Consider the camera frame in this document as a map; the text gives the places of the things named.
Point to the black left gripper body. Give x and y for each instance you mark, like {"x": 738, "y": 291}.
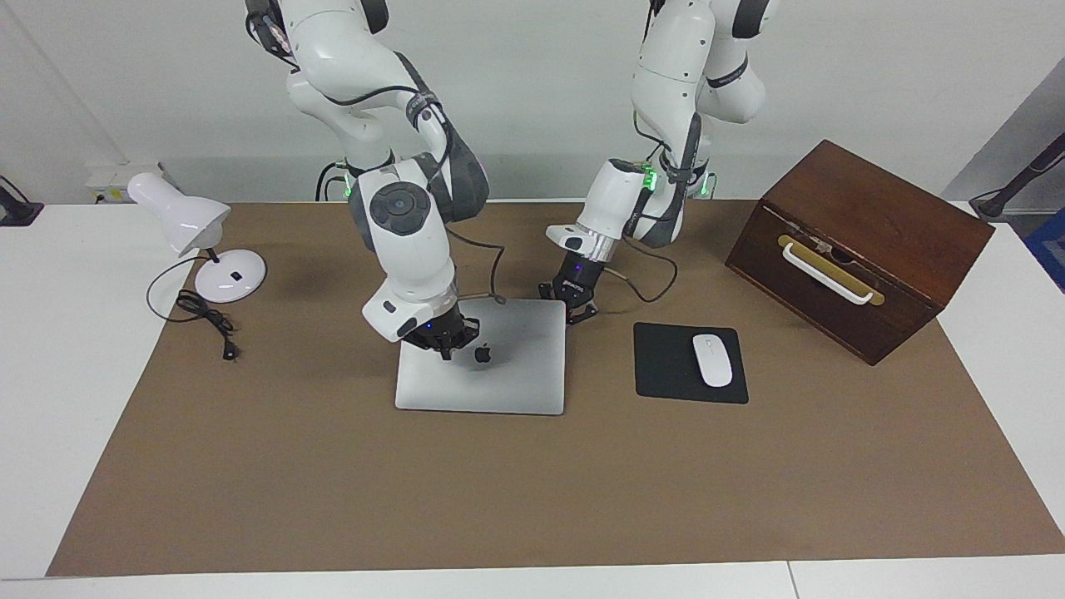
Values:
{"x": 581, "y": 279}

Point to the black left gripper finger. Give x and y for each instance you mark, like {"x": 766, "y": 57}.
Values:
{"x": 582, "y": 311}
{"x": 551, "y": 292}

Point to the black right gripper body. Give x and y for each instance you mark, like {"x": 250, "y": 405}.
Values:
{"x": 439, "y": 326}

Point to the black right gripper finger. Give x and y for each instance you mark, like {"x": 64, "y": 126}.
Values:
{"x": 468, "y": 333}
{"x": 445, "y": 348}

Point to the silver laptop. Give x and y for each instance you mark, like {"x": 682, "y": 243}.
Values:
{"x": 516, "y": 374}

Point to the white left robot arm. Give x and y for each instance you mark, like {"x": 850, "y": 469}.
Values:
{"x": 611, "y": 200}

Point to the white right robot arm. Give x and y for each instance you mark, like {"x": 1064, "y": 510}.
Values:
{"x": 408, "y": 241}

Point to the black mouse pad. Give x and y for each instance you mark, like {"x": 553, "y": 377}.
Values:
{"x": 666, "y": 366}

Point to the white computer mouse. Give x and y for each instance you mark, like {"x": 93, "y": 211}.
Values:
{"x": 713, "y": 362}

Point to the brown table mat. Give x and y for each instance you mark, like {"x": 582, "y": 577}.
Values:
{"x": 499, "y": 499}

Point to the white desk lamp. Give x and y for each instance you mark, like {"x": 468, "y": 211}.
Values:
{"x": 179, "y": 212}

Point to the dark wooden box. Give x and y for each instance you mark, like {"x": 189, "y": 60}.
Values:
{"x": 899, "y": 241}

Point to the white power strip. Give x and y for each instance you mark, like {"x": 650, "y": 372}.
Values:
{"x": 104, "y": 183}

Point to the black tripod leg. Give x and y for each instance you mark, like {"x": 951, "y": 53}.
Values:
{"x": 994, "y": 204}

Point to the black stand foot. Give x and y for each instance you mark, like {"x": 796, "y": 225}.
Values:
{"x": 17, "y": 212}

